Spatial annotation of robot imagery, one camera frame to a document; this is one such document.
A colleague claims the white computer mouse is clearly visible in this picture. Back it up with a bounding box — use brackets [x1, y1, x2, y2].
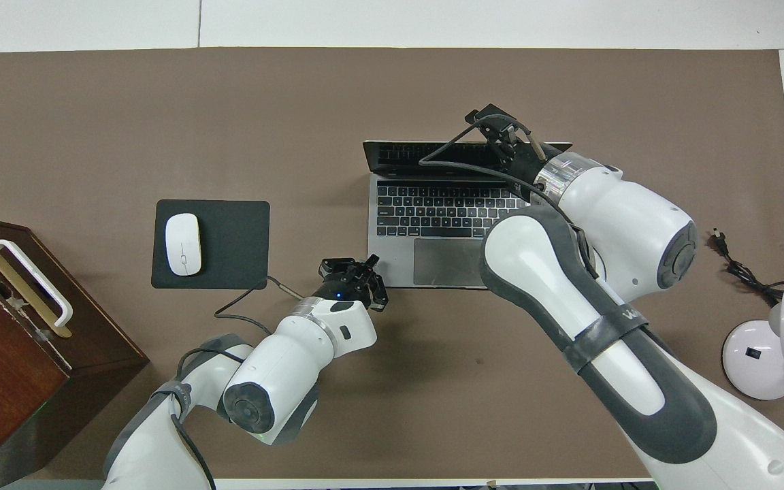
[165, 213, 203, 276]

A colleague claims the dark wooden box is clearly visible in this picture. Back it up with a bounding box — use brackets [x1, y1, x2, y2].
[0, 212, 150, 490]

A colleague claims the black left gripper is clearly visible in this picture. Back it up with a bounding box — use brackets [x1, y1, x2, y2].
[314, 255, 389, 314]

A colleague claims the white desk lamp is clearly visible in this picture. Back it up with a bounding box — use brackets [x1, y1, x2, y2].
[722, 281, 784, 401]

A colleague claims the white box handle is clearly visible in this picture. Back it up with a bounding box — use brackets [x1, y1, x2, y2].
[0, 240, 74, 327]

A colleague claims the brown table mat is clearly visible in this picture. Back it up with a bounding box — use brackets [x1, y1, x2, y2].
[0, 46, 784, 480]

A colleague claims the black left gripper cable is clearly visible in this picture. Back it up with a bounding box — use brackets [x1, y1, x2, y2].
[214, 276, 308, 334]

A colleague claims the black mouse pad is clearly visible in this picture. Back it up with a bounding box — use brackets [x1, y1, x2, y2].
[151, 199, 271, 290]

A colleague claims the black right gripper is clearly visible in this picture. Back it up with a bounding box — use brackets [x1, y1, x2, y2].
[465, 103, 546, 183]

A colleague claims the silver apple laptop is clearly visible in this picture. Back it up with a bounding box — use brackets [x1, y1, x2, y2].
[363, 140, 573, 290]

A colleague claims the gold handle plate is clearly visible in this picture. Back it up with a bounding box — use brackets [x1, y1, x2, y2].
[0, 240, 73, 339]

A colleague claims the black lamp power cord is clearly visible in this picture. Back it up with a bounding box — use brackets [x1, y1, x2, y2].
[707, 230, 784, 305]

